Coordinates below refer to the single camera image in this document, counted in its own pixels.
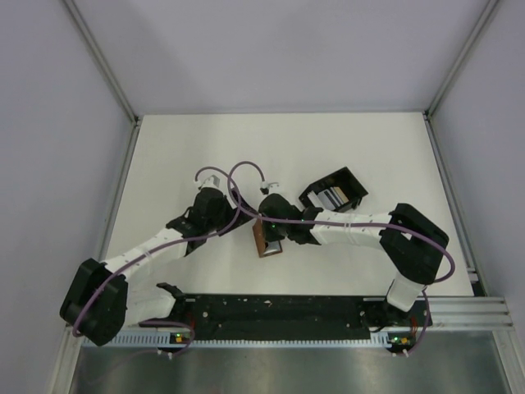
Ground aluminium front rail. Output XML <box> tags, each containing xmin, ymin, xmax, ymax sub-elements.
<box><xmin>409</xmin><ymin>297</ymin><xmax>514</xmax><ymax>329</ymax></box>

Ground brown leather card holder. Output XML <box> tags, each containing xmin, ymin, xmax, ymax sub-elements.
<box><xmin>252</xmin><ymin>220</ymin><xmax>283</xmax><ymax>259</ymax></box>

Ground left aluminium frame post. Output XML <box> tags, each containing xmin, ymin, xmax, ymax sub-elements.
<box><xmin>61</xmin><ymin>0</ymin><xmax>143</xmax><ymax>124</ymax></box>

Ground aluminium frame post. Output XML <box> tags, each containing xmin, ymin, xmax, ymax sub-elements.
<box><xmin>424</xmin><ymin>0</ymin><xmax>504</xmax><ymax>120</ymax></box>
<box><xmin>61</xmin><ymin>0</ymin><xmax>143</xmax><ymax>124</ymax></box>

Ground purple cable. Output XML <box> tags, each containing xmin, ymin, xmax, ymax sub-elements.
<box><xmin>72</xmin><ymin>166</ymin><xmax>258</xmax><ymax>358</ymax></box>
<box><xmin>227</xmin><ymin>162</ymin><xmax>456</xmax><ymax>357</ymax></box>

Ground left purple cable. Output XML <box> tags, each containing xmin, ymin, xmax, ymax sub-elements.
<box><xmin>72</xmin><ymin>166</ymin><xmax>258</xmax><ymax>358</ymax></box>

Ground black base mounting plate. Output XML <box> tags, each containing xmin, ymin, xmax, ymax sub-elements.
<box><xmin>140</xmin><ymin>294</ymin><xmax>431</xmax><ymax>341</ymax></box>

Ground grey slotted cable duct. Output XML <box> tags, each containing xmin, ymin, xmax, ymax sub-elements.
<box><xmin>107</xmin><ymin>331</ymin><xmax>410</xmax><ymax>350</ymax></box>

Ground black card rack box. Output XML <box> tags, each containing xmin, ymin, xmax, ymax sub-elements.
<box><xmin>299</xmin><ymin>167</ymin><xmax>368</xmax><ymax>213</ymax></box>

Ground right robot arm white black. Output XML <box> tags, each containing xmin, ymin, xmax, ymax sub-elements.
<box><xmin>258</xmin><ymin>193</ymin><xmax>450</xmax><ymax>325</ymax></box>

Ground credit cards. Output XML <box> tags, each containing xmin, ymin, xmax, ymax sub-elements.
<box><xmin>308</xmin><ymin>187</ymin><xmax>349</xmax><ymax>211</ymax></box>

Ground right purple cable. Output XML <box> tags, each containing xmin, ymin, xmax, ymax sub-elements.
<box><xmin>227</xmin><ymin>162</ymin><xmax>456</xmax><ymax>357</ymax></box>

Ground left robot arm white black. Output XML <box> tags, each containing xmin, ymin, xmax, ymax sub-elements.
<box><xmin>59</xmin><ymin>186</ymin><xmax>257</xmax><ymax>346</ymax></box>

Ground right aluminium frame post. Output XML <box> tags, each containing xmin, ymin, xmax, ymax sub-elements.
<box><xmin>424</xmin><ymin>0</ymin><xmax>504</xmax><ymax>120</ymax></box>

